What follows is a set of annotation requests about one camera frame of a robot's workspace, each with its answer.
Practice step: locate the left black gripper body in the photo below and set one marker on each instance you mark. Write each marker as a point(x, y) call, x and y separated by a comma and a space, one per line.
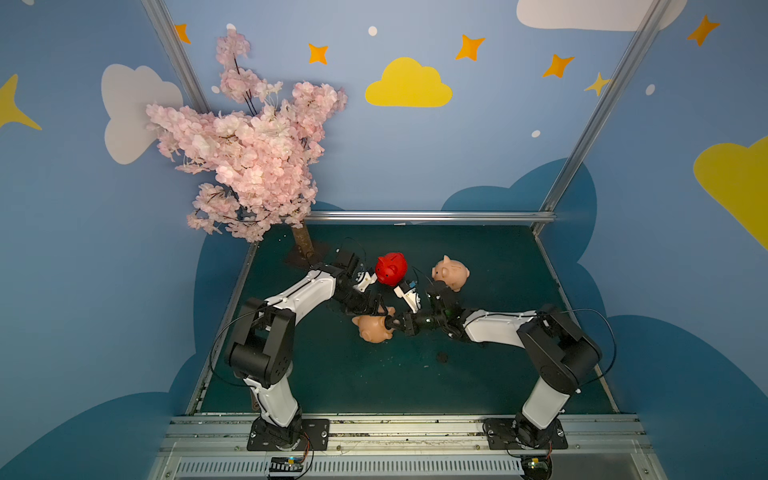
point(372, 303)

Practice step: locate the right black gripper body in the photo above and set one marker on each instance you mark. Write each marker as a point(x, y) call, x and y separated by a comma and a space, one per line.
point(409, 323)

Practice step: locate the tan piggy bank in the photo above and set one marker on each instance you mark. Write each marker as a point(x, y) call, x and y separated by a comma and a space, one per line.
point(452, 272)
point(372, 328)

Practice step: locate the red piggy bank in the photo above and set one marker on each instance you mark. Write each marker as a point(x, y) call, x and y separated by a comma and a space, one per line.
point(391, 268)

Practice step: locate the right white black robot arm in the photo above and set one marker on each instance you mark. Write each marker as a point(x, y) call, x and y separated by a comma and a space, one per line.
point(562, 354)

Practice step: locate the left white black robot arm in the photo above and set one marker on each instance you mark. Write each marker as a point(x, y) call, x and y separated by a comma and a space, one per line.
point(260, 348)

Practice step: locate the pink cherry blossom tree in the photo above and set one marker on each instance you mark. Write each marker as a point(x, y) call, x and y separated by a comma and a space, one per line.
point(260, 156)

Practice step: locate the left green circuit board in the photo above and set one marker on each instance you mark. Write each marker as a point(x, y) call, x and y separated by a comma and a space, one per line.
point(285, 467)

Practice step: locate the right circuit board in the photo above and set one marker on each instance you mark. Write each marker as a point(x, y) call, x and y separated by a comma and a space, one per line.
point(536, 468)

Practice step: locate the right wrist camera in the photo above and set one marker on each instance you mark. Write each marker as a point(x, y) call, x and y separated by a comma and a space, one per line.
point(407, 291)

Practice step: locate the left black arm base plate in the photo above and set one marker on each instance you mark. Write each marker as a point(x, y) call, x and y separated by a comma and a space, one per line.
point(312, 434)

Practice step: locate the aluminium front rail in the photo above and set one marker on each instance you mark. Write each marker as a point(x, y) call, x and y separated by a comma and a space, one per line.
point(213, 446)

